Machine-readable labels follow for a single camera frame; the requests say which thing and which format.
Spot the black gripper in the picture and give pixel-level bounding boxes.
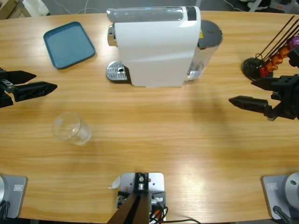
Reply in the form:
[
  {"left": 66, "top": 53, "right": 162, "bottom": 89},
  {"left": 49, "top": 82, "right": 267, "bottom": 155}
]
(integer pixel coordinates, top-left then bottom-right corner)
[
  {"left": 228, "top": 74, "right": 299, "bottom": 121},
  {"left": 0, "top": 67, "right": 58, "bottom": 108}
]

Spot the purple coffee capsule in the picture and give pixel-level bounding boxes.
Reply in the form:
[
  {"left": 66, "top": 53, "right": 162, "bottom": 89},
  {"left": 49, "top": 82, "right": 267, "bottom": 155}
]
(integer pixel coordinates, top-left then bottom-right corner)
[{"left": 286, "top": 35, "right": 299, "bottom": 49}]

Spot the clear glass cup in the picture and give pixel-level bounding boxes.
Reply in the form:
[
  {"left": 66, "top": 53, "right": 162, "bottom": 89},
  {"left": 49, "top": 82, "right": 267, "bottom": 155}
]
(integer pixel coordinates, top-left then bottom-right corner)
[{"left": 52, "top": 112, "right": 93, "bottom": 146}]

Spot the white capsule coffee machine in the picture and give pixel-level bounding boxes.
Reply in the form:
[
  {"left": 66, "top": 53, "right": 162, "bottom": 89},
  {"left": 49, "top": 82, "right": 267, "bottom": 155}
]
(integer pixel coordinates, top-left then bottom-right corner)
[{"left": 106, "top": 6, "right": 201, "bottom": 89}]

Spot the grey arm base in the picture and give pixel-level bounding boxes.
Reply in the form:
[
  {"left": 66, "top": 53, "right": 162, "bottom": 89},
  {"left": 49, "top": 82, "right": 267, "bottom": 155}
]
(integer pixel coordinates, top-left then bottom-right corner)
[
  {"left": 0, "top": 174, "right": 28, "bottom": 219},
  {"left": 261, "top": 172, "right": 299, "bottom": 220}
]

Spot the black capsule holder with rods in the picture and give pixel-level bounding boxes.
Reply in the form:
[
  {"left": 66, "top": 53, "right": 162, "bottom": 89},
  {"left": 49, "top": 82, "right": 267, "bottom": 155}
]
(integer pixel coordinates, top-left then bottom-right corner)
[{"left": 242, "top": 15, "right": 299, "bottom": 84}]

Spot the teal plastic tray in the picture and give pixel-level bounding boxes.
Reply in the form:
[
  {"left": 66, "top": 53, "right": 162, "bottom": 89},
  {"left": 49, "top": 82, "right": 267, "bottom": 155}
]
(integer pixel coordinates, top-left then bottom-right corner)
[{"left": 43, "top": 21, "right": 96, "bottom": 70}]

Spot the clear water tank dark lid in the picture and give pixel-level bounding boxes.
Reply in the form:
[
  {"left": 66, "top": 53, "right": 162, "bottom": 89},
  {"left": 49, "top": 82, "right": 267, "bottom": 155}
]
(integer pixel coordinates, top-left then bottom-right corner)
[{"left": 184, "top": 20, "right": 223, "bottom": 82}]

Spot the white foam block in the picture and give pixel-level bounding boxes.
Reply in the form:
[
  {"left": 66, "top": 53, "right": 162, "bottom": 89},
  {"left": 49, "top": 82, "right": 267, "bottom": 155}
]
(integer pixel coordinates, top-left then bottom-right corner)
[{"left": 22, "top": 0, "right": 51, "bottom": 16}]

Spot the brown cardboard box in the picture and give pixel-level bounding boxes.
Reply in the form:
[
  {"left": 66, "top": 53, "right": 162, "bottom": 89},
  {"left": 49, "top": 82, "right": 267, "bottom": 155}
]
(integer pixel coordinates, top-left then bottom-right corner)
[{"left": 0, "top": 0, "right": 31, "bottom": 21}]

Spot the white chair base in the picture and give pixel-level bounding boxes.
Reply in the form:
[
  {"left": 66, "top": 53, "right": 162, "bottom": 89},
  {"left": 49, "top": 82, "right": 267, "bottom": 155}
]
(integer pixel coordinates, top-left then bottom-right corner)
[{"left": 239, "top": 0, "right": 271, "bottom": 12}]

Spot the grey orange floor device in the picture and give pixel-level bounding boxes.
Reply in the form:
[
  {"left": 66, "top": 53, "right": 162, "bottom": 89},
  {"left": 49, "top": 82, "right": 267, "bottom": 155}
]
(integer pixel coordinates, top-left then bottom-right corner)
[{"left": 271, "top": 0, "right": 299, "bottom": 14}]

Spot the white paper tag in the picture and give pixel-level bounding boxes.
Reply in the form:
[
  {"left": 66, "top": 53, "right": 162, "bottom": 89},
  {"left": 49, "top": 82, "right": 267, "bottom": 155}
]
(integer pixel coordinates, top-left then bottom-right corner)
[{"left": 107, "top": 176, "right": 121, "bottom": 189}]

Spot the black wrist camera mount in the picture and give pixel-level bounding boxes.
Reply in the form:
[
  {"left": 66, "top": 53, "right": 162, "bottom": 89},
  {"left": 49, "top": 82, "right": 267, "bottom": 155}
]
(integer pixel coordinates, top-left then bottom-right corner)
[{"left": 287, "top": 48, "right": 299, "bottom": 70}]

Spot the white floor cable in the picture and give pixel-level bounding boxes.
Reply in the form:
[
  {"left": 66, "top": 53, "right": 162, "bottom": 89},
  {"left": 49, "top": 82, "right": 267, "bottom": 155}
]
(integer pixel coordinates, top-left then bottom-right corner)
[{"left": 56, "top": 0, "right": 108, "bottom": 15}]

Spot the black base cable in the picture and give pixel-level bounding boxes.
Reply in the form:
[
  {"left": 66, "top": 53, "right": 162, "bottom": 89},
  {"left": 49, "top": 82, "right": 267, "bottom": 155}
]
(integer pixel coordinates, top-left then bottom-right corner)
[
  {"left": 0, "top": 200, "right": 11, "bottom": 219},
  {"left": 272, "top": 205, "right": 293, "bottom": 224}
]

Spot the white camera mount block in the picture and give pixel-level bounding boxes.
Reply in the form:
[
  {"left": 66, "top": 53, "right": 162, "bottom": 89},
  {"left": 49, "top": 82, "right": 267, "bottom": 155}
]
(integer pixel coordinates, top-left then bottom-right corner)
[{"left": 119, "top": 172, "right": 166, "bottom": 222}]

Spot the black mount block cable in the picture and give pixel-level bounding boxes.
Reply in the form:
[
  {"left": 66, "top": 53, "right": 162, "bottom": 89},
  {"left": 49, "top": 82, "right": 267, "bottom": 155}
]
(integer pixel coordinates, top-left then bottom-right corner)
[{"left": 161, "top": 205, "right": 202, "bottom": 224}]

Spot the orange mount block cable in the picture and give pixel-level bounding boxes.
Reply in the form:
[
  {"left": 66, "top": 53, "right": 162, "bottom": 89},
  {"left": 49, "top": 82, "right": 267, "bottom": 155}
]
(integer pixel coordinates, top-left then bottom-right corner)
[{"left": 149, "top": 209, "right": 164, "bottom": 222}]

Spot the dark camera post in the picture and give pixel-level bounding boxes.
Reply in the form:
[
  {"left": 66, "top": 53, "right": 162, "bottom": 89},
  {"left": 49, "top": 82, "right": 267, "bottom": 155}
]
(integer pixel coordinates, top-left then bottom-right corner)
[{"left": 107, "top": 172, "right": 150, "bottom": 224}]

